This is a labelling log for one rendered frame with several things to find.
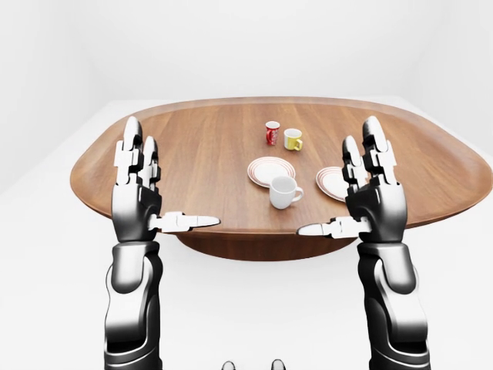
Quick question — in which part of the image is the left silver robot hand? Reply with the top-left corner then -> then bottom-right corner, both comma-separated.
110,116 -> 221,244

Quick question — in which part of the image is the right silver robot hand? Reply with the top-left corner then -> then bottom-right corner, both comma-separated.
296,116 -> 408,244

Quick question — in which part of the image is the red-ringed white plate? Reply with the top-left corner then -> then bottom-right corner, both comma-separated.
246,156 -> 297,190
315,166 -> 369,203

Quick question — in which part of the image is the white mug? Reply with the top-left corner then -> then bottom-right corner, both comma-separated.
269,176 -> 305,210

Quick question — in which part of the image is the yellow mug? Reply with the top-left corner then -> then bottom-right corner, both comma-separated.
283,128 -> 304,152

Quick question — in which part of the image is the red printed mug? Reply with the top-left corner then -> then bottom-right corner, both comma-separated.
265,120 -> 281,146

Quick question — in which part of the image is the round dark wooden table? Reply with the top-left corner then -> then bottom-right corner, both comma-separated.
69,96 -> 493,262

